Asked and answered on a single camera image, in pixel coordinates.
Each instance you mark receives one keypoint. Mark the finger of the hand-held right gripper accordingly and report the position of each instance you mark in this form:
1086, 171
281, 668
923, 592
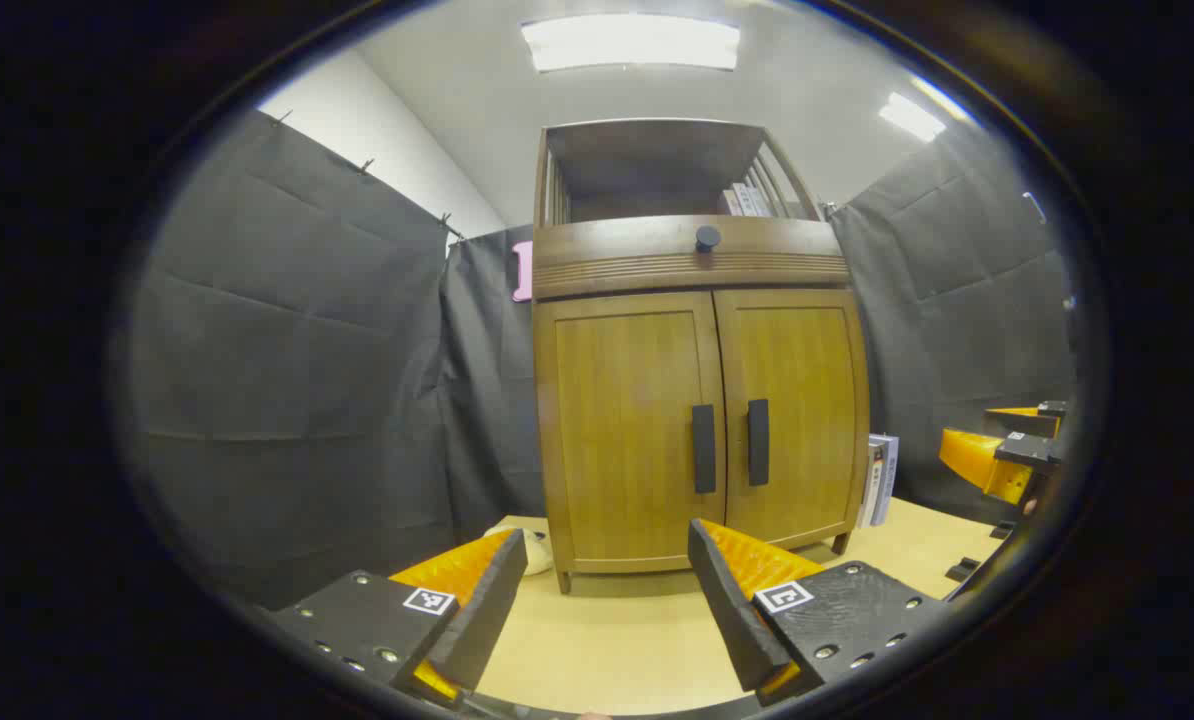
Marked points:
987, 462
1032, 418

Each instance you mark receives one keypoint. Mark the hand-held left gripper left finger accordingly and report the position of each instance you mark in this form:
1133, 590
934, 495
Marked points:
487, 610

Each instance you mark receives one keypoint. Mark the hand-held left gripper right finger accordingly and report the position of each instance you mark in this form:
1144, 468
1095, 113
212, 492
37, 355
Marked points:
727, 600

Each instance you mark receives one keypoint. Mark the wooden shoe cabinet door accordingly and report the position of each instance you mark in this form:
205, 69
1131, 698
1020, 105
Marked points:
617, 430
807, 400

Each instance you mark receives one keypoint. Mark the wooden double-door shoe cabinet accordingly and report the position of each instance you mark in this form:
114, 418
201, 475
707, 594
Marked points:
657, 270

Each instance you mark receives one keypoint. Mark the wooden cabinet drawer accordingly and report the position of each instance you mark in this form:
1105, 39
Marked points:
607, 255

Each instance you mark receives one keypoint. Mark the cream soft object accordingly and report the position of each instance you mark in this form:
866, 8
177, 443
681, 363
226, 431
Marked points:
537, 550

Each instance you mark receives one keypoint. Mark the blue and white book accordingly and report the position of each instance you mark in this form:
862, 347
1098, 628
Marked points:
891, 475

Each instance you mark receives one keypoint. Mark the small ceiling light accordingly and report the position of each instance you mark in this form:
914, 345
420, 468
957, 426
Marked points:
912, 117

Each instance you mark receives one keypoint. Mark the small upright book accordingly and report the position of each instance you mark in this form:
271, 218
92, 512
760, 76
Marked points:
744, 200
729, 202
760, 200

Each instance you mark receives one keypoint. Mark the black drawer knob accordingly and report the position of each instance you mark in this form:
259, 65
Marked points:
708, 238

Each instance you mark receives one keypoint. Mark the large rectangular ceiling light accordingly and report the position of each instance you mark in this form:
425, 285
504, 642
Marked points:
632, 43

